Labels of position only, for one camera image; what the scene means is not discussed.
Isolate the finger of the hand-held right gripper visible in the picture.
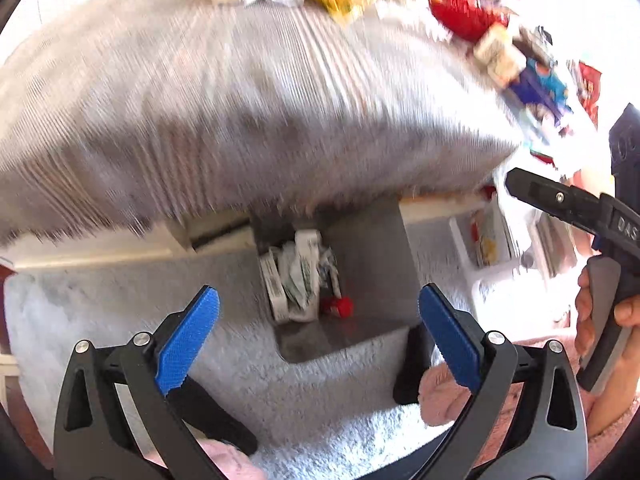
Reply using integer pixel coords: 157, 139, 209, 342
505, 167, 608, 236

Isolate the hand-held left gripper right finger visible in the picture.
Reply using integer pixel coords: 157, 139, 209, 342
418, 283, 589, 480

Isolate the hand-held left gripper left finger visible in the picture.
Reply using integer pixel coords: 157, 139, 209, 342
52, 285, 222, 480

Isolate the small white green medicine box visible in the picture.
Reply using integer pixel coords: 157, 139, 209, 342
259, 247, 291, 323

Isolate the dark metal trash bin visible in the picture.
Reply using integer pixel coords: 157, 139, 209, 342
250, 195, 436, 363

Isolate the small red packet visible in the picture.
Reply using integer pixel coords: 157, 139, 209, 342
320, 296, 354, 317

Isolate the long white green medicine box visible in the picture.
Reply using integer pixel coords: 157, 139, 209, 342
287, 229, 323, 323

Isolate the person's right hand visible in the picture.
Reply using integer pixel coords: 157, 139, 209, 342
574, 265, 640, 386

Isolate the black slipper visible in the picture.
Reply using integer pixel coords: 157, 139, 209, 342
392, 325, 437, 406
167, 380, 258, 457

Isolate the pink fleece leg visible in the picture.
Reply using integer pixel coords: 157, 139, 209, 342
419, 340, 640, 438
150, 437, 268, 480

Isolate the white storage basket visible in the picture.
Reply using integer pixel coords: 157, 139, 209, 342
447, 205, 576, 331

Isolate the white fluffy rug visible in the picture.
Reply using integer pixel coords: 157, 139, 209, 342
5, 220, 576, 480

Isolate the blue snack packet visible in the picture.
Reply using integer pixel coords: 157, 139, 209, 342
530, 60, 568, 96
507, 60, 571, 126

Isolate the red snack bag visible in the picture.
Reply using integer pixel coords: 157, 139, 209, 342
577, 60, 601, 126

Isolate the grey plaid tablecloth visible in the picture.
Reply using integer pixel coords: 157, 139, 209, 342
0, 0, 523, 246

